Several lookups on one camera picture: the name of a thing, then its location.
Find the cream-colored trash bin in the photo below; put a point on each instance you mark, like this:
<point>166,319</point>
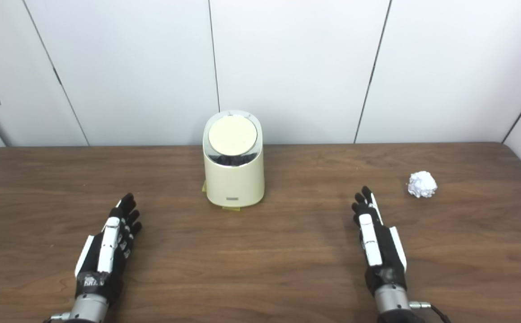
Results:
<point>233,179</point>

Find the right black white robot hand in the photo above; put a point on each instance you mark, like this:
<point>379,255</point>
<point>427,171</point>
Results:
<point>379,251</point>

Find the cream round bin lid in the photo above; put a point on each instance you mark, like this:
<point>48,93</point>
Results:
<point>232,134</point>

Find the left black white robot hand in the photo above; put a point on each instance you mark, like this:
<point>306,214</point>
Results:
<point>107,251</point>

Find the white paper ball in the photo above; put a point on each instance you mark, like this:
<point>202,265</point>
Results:
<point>422,184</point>

